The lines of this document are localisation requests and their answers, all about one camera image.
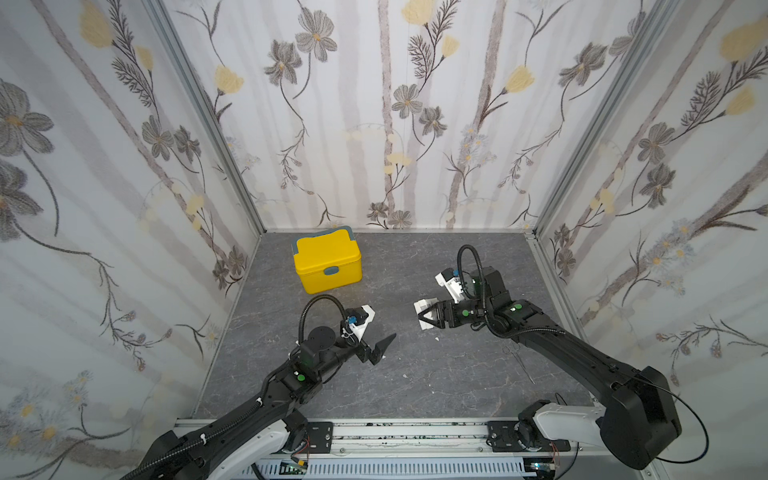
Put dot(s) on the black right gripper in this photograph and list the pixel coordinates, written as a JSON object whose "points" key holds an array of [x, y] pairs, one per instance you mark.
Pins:
{"points": [[444, 314]]}

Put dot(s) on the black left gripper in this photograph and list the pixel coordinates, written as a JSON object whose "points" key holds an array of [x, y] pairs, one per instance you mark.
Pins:
{"points": [[379, 348]]}

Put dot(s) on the white gift box lid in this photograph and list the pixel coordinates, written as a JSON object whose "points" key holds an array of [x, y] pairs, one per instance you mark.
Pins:
{"points": [[426, 315]]}

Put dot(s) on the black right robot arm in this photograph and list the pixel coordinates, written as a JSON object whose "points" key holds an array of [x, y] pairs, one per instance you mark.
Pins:
{"points": [[635, 416]]}

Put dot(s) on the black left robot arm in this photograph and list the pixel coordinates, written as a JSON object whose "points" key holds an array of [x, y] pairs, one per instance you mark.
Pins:
{"points": [[263, 424]]}

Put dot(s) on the yellow plastic storage box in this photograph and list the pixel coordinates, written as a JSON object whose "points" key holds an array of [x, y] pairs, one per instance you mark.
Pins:
{"points": [[327, 260]]}

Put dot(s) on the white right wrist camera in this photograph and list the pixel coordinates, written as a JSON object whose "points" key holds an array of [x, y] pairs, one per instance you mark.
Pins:
{"points": [[449, 279]]}

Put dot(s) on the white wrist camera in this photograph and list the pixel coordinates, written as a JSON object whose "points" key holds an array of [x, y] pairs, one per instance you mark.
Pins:
{"points": [[449, 279], [355, 322]]}

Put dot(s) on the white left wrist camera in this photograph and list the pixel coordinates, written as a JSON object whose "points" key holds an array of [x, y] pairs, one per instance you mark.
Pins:
{"points": [[355, 322]]}

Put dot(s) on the white slotted cable duct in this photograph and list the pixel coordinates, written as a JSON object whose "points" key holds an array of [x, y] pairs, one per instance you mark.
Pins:
{"points": [[398, 468]]}

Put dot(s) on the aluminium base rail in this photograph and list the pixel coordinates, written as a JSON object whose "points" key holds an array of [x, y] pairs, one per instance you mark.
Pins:
{"points": [[436, 438]]}

